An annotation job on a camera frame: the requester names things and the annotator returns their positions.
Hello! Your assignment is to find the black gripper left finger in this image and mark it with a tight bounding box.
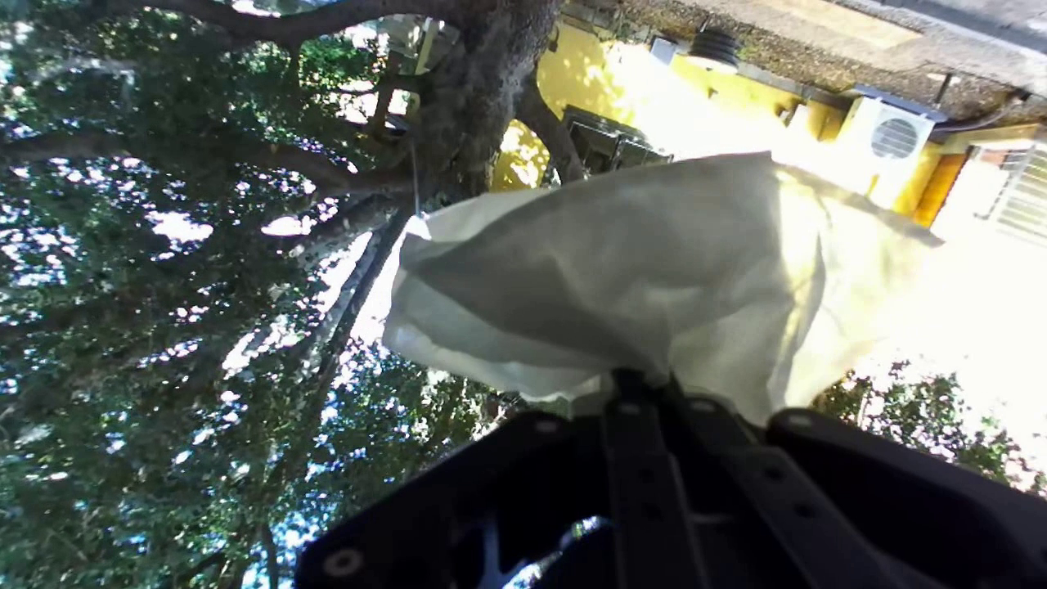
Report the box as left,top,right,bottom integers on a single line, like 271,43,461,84
598,369,713,589

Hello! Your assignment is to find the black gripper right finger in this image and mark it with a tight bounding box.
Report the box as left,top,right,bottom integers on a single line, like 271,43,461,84
650,373,918,589

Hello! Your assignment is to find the white paper towel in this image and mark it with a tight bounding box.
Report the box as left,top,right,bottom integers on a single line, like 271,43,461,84
378,150,943,429

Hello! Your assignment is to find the white air conditioner unit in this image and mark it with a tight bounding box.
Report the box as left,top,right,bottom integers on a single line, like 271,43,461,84
846,92,943,169

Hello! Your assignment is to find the yellow neighbouring building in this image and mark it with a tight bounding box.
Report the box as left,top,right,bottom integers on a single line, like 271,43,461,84
486,0,1047,254

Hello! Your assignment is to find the leafy outdoor tree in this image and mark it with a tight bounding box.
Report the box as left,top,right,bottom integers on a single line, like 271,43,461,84
0,0,1047,589

